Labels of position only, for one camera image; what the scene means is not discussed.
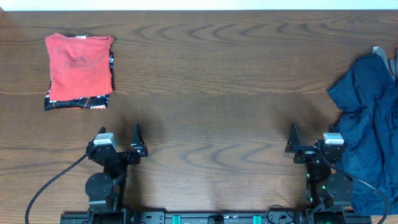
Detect dark blue denim shorts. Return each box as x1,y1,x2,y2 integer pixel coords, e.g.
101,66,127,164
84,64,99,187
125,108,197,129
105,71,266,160
327,53,397,215

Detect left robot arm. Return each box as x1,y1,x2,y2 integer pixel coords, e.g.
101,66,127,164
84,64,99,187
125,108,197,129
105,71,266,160
85,123,148,223

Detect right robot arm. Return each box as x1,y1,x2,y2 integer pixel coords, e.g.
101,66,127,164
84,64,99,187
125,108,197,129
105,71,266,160
285,124,353,223

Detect folded black patterned garment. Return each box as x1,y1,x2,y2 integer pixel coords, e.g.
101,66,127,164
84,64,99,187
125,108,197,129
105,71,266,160
44,49,114,111

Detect folded red t-shirt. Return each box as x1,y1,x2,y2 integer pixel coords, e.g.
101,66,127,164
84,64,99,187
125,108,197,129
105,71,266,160
45,33,114,101

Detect right black cable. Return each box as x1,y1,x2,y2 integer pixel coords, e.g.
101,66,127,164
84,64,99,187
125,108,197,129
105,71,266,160
317,148,390,224

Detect black cable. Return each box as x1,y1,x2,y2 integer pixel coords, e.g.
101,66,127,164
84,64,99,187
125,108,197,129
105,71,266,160
24,154,90,224
317,148,390,224

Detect left black cable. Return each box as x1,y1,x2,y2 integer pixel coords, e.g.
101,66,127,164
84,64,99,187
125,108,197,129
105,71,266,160
24,154,90,224

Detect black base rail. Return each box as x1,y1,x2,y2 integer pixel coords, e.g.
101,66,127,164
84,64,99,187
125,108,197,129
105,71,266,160
60,209,372,224

